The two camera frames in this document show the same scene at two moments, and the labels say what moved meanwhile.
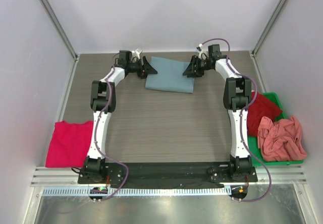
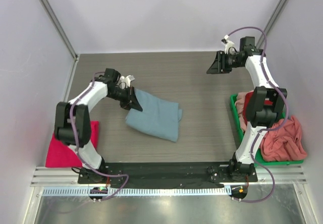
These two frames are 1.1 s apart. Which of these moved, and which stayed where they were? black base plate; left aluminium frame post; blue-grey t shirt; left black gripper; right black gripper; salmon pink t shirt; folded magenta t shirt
Moved: left black gripper; blue-grey t shirt; right black gripper
Stayed: left aluminium frame post; black base plate; folded magenta t shirt; salmon pink t shirt
